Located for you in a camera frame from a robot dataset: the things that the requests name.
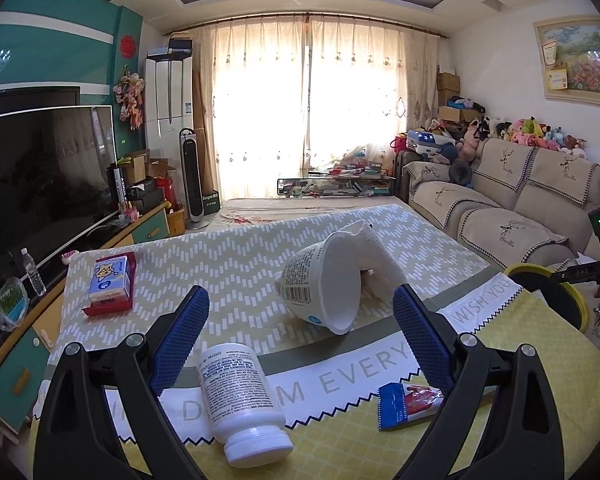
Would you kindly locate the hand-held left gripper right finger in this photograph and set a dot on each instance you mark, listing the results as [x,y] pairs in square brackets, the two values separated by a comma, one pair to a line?
[422,340]

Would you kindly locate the small green box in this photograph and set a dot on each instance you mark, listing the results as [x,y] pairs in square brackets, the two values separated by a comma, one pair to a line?
[210,202]

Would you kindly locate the cream curtain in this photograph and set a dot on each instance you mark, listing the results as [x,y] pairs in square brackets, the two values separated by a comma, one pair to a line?
[375,90]
[250,100]

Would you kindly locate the brown cardboard box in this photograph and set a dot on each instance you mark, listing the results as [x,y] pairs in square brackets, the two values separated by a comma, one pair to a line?
[137,166]

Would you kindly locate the hanging flower decoration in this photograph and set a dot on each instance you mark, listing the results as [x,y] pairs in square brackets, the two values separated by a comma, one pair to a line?
[130,100]

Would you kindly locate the glass coffee table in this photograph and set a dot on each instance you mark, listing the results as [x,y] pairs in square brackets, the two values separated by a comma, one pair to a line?
[335,186]

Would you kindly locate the beige sofa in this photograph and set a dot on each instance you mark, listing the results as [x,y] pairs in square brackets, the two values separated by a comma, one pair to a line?
[505,210]

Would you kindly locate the red box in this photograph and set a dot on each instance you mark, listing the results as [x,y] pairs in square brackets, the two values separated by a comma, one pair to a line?
[130,290]

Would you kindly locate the yellow bucket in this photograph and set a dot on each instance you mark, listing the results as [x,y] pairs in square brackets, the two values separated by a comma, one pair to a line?
[176,222]

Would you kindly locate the red blue snack wrapper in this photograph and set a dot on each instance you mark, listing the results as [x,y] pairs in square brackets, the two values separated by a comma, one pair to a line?
[405,405]

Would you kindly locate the black bin with yellow rim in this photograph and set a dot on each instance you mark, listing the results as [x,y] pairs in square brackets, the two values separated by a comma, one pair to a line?
[545,305]

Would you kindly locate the black box on air conditioner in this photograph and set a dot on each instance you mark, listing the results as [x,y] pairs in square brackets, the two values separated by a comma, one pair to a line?
[180,46]

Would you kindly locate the white plastic bottle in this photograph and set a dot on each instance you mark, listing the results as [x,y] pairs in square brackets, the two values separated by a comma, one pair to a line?
[240,400]

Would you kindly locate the clear water bottle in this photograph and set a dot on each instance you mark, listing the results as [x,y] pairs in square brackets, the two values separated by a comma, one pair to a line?
[34,275]

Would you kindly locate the white standing air conditioner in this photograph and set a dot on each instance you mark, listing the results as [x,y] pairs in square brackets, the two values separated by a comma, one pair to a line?
[167,95]

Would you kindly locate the blue tissue pack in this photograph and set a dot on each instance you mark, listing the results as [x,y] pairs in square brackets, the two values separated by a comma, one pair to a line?
[109,280]

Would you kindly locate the white tissue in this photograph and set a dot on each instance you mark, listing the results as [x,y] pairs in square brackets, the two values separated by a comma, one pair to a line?
[385,270]

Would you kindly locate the curtain rod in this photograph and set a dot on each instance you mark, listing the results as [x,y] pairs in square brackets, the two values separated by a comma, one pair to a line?
[305,14]

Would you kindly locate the pink toy figure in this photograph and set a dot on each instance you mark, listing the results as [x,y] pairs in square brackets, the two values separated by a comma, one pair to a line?
[130,216]

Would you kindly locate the row of plush toys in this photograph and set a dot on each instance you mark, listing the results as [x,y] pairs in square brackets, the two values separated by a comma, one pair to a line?
[540,132]

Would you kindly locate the blue star patterned bag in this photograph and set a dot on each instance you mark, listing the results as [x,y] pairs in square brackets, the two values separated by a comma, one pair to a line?
[425,141]

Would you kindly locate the black tower fan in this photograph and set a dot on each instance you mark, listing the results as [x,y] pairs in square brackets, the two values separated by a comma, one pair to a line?
[192,180]

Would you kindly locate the large curved television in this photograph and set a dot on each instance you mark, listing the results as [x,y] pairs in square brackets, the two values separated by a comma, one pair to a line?
[40,190]

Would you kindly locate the framed landscape picture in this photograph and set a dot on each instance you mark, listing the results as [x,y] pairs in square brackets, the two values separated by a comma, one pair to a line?
[580,60]

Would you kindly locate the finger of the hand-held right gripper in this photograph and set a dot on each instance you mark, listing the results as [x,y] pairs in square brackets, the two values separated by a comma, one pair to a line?
[580,271]

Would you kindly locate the red round wall ornament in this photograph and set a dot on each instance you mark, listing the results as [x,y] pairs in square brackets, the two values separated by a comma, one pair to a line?
[128,46]

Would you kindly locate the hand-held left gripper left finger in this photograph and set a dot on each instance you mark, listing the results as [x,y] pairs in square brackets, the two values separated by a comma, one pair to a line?
[180,340]

